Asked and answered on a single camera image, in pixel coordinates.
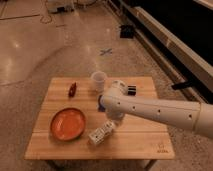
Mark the black striped box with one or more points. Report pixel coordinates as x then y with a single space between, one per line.
132 90

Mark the small red brown object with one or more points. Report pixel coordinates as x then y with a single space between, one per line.
72 90

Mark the white equipment base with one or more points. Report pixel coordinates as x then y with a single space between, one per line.
54 6

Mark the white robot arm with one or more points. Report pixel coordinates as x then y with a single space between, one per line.
193 116

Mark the long wall bench rail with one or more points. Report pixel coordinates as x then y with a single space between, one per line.
182 30

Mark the translucent plastic cup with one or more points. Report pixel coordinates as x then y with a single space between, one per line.
98 79

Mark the black box on floor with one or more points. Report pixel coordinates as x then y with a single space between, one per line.
127 31

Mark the white plastic bottle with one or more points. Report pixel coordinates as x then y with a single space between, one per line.
100 134

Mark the wooden table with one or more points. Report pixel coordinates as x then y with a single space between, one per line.
136 138

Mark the orange ceramic bowl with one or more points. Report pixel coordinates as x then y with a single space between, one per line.
68 124

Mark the blue sponge block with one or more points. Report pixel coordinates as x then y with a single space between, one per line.
100 107

